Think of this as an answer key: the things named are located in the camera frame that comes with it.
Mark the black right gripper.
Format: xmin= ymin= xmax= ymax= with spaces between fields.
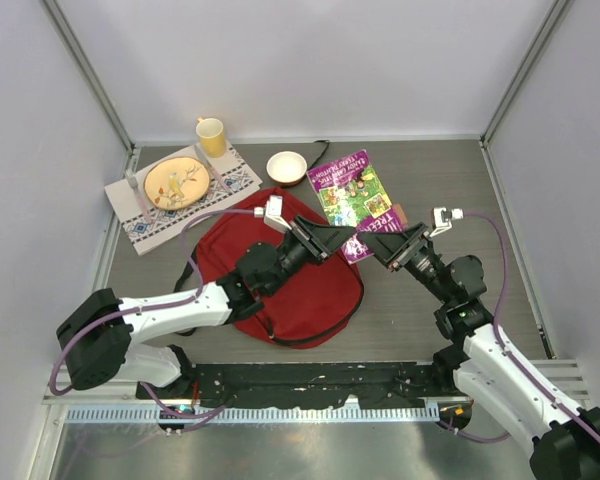
xmin=358 ymin=222 xmax=455 ymax=304

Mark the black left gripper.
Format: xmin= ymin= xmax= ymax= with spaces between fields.
xmin=263 ymin=214 xmax=353 ymax=296

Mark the purple treehouse paperback book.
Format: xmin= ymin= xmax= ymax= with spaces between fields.
xmin=305 ymin=148 xmax=406 ymax=266

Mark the red student backpack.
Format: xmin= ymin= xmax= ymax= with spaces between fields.
xmin=174 ymin=187 xmax=364 ymax=349

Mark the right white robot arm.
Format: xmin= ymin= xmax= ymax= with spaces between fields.
xmin=359 ymin=224 xmax=600 ymax=479

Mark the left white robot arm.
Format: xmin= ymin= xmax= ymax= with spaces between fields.
xmin=49 ymin=216 xmax=356 ymax=399

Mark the orange white bowl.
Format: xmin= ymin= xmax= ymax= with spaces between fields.
xmin=266 ymin=151 xmax=308 ymax=187

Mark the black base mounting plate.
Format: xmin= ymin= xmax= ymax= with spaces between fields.
xmin=152 ymin=362 xmax=464 ymax=410

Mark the yellow mug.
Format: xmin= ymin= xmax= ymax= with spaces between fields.
xmin=195 ymin=117 xmax=227 ymax=158

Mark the yellow bird plate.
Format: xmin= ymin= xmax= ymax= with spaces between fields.
xmin=143 ymin=156 xmax=211 ymax=211

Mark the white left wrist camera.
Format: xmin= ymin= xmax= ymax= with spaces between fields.
xmin=254 ymin=195 xmax=291 ymax=233

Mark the pink handled knife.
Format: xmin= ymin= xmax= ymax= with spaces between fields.
xmin=193 ymin=144 xmax=232 ymax=194

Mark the pink handled fork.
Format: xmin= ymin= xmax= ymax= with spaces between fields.
xmin=124 ymin=168 xmax=152 ymax=225

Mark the aluminium front rail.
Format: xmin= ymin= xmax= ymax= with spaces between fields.
xmin=42 ymin=359 xmax=589 ymax=405

